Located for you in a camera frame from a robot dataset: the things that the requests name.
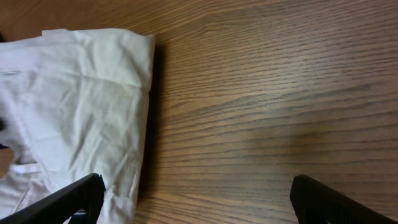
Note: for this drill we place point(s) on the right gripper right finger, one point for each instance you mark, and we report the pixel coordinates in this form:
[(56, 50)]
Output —
[(316, 203)]

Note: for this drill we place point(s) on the beige shorts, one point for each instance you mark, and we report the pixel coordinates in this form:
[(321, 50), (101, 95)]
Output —
[(75, 102)]

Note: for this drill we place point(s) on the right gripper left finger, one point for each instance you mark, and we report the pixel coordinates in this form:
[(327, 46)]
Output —
[(77, 203)]

